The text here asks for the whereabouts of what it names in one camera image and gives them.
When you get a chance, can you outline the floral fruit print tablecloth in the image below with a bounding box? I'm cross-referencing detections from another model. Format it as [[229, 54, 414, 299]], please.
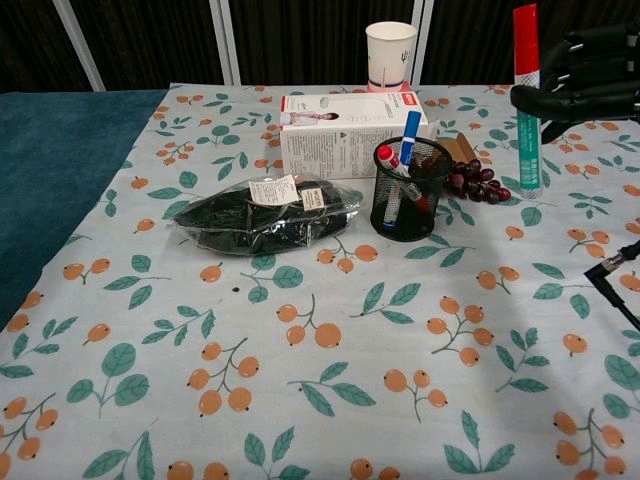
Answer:
[[0, 82, 640, 480]]

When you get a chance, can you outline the black mesh pen holder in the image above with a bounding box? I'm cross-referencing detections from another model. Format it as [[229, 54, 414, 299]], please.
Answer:
[[369, 135, 454, 243]]

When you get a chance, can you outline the black clothing in plastic bag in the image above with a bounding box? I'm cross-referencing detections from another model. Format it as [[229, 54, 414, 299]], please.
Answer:
[[168, 173, 364, 258]]

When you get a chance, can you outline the black cable with connector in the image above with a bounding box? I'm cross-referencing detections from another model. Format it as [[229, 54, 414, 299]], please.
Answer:
[[583, 243, 640, 332]]

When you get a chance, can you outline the small brown cardboard box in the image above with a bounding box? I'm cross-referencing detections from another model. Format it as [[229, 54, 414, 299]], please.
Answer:
[[438, 131, 477, 164]]

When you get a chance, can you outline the blue capped whiteboard marker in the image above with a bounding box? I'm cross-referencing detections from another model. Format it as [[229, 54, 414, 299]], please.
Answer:
[[380, 110, 422, 236]]

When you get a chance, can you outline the white paper cup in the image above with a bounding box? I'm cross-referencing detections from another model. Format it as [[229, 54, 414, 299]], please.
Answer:
[[365, 22, 418, 87]]

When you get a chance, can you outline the dark red grape bunch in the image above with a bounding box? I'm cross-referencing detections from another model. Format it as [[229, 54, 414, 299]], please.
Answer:
[[442, 158, 513, 204]]

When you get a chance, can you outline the white frame post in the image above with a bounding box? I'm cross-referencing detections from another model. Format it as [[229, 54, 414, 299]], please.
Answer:
[[408, 0, 436, 86], [208, 0, 242, 86], [52, 0, 107, 92]]

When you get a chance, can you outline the red capped whiteboard marker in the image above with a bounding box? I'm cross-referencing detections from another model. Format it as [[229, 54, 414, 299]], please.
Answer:
[[376, 144, 432, 212]]

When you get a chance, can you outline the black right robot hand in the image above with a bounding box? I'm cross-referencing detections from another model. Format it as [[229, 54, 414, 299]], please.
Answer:
[[509, 19, 640, 146]]

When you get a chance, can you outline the white product carton box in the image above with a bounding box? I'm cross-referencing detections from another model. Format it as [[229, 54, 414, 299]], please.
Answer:
[[278, 91, 431, 179]]

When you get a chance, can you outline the teal tube with red cap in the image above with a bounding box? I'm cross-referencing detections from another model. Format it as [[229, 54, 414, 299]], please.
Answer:
[[512, 3, 546, 201]]

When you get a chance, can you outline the teal blue cloth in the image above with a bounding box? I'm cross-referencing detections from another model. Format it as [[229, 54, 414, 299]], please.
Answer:
[[0, 89, 170, 332]]

